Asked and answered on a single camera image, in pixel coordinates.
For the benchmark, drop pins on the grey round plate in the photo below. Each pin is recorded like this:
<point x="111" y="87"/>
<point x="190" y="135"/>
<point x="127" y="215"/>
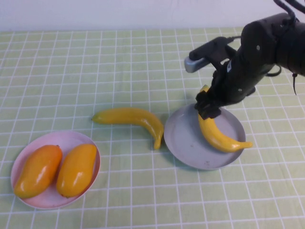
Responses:
<point x="186" y="143"/>

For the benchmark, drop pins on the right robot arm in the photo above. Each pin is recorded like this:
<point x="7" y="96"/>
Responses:
<point x="286" y="43"/>

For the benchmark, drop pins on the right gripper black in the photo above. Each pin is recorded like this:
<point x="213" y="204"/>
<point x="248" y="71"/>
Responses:
<point x="236" y="86"/>

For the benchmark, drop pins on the deep orange plastic mango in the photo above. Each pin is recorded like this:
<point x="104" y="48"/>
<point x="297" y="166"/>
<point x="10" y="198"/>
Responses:
<point x="38" y="171"/>

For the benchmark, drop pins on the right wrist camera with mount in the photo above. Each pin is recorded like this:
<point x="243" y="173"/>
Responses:
<point x="194" y="65"/>

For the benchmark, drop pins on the yellow-orange plastic mango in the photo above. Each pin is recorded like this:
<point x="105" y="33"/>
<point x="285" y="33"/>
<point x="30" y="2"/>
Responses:
<point x="76" y="171"/>

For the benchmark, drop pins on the pink round plate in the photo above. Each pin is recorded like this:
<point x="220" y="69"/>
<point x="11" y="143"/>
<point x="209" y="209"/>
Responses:
<point x="54" y="200"/>

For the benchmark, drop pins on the yellow plastic banana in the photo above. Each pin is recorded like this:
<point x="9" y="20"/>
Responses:
<point x="214" y="136"/>
<point x="133" y="117"/>

